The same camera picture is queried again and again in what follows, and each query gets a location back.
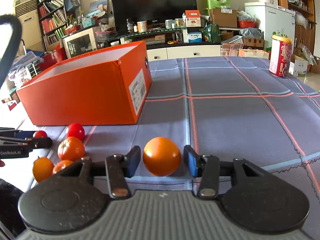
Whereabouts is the orange cardboard shoe box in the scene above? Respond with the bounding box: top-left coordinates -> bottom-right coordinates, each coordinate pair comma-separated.
17,41 -> 152,126

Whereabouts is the white TV stand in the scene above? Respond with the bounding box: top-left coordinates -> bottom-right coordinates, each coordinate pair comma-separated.
106,27 -> 221,61

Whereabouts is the small yellow-orange citrus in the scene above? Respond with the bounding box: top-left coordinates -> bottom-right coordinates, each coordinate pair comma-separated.
33,157 -> 54,183

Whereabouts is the blue plaid tablecloth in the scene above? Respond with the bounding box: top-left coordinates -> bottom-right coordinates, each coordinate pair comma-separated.
20,56 -> 319,239

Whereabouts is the white standing air conditioner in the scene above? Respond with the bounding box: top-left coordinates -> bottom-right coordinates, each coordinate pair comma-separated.
15,0 -> 43,51

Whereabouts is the red cylindrical tin can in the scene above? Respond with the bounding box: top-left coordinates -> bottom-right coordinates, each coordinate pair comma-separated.
269,35 -> 293,78

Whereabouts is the large orange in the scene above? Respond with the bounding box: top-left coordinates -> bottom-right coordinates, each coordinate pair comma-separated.
143,137 -> 181,177

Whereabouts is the black curved cable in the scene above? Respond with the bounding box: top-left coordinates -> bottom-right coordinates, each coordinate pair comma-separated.
0,14 -> 23,90

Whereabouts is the black flat-screen television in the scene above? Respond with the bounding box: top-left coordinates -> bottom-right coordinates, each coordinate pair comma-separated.
111,0 -> 197,33

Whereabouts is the ribbed orange tangerine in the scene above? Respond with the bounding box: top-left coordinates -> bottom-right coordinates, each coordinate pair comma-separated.
57,137 -> 85,161

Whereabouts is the dark bookshelf with books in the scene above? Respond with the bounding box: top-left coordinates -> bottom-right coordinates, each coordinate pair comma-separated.
36,0 -> 70,51

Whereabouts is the small orange tangerine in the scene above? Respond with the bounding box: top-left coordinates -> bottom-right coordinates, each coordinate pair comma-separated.
52,160 -> 73,175

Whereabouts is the brown cardboard box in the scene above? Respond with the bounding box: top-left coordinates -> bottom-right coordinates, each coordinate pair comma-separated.
209,8 -> 238,28

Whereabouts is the white glass-door cabinet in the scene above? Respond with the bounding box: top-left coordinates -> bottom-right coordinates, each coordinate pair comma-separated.
62,26 -> 101,59

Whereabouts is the small red cherry tomato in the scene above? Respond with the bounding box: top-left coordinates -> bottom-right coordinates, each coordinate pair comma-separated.
33,130 -> 48,138

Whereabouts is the wooden shelf unit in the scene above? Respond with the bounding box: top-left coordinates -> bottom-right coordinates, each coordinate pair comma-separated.
277,0 -> 316,53

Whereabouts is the orange white carton box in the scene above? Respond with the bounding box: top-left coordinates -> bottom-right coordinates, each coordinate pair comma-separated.
185,10 -> 201,27

